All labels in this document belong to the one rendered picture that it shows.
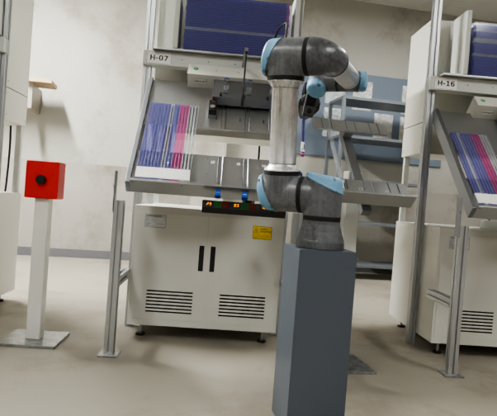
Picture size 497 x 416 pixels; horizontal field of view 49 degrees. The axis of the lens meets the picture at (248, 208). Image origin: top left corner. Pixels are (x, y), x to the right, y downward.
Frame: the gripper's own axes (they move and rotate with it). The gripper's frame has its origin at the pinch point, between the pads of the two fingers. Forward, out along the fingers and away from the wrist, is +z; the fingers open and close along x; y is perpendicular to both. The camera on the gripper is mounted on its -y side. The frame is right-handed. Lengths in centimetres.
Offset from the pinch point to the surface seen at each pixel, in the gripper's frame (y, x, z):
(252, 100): 17.8, 22.5, 15.0
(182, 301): -66, 36, 68
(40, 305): -83, 94, 59
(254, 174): -25.3, 16.0, 13.0
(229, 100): 16.6, 32.7, 16.9
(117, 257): -66, 65, 33
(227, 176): -28.6, 27.3, 13.6
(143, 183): -40, 60, 14
